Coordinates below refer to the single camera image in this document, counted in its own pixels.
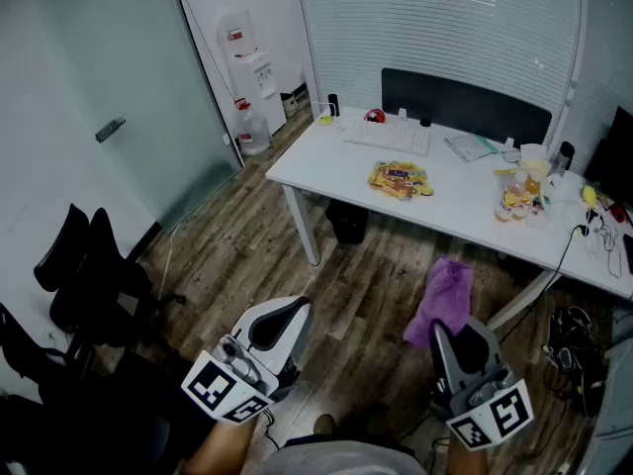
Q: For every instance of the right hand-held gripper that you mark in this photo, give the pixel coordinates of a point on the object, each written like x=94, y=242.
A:
x=494, y=413

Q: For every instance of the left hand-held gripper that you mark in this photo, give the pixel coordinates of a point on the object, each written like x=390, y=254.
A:
x=232, y=389

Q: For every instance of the purple cloth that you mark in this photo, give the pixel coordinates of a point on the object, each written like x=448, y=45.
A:
x=445, y=295

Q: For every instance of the person's right forearm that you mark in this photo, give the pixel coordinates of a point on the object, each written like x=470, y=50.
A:
x=467, y=463

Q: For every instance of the person's left forearm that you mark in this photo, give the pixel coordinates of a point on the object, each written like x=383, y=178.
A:
x=222, y=448

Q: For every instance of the yellow small object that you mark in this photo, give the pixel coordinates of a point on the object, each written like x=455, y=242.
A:
x=325, y=120

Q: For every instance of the red round object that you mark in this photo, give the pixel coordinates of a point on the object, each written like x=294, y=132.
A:
x=374, y=116

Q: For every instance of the white desk leg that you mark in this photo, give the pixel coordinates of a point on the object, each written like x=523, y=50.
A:
x=524, y=297
x=304, y=225

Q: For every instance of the person's shoe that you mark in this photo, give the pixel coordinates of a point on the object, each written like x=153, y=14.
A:
x=325, y=424

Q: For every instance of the person's black trousers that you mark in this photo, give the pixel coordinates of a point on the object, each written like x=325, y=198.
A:
x=386, y=441

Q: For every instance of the black trash bin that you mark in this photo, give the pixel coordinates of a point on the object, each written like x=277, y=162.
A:
x=346, y=223

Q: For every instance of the person's grey shirt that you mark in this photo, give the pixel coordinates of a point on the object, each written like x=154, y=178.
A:
x=341, y=460

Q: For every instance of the orange juice bottle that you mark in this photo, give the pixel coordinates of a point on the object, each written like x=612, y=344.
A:
x=526, y=196
x=505, y=203

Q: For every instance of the clear water jug red cap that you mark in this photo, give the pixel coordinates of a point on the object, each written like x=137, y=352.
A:
x=253, y=131

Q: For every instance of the small yellow toy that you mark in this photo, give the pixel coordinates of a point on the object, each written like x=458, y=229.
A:
x=589, y=195

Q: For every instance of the silver foil packet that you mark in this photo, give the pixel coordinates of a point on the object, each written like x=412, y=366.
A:
x=509, y=155

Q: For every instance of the clear zip bag green edge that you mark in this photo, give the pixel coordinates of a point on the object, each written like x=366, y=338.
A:
x=467, y=147

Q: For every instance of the clear plastic bag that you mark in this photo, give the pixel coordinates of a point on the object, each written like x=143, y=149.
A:
x=534, y=159

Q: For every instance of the black thermos bottle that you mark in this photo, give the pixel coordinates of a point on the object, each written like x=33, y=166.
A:
x=566, y=155

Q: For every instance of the white keyboard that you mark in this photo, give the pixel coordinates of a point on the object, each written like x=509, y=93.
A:
x=390, y=136

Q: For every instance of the small waste bin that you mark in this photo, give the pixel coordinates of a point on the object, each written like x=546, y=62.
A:
x=289, y=103

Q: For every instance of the black cylinder speaker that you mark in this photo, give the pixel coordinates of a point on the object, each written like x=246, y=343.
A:
x=334, y=104

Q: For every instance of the white water dispenser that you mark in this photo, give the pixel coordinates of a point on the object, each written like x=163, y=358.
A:
x=257, y=92

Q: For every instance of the black monitor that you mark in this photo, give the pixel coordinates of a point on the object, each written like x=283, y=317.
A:
x=465, y=102
x=615, y=161

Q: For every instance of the frosted glass door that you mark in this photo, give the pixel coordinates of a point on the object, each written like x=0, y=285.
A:
x=138, y=92

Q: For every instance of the white window blinds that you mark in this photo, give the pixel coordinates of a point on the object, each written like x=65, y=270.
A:
x=435, y=23

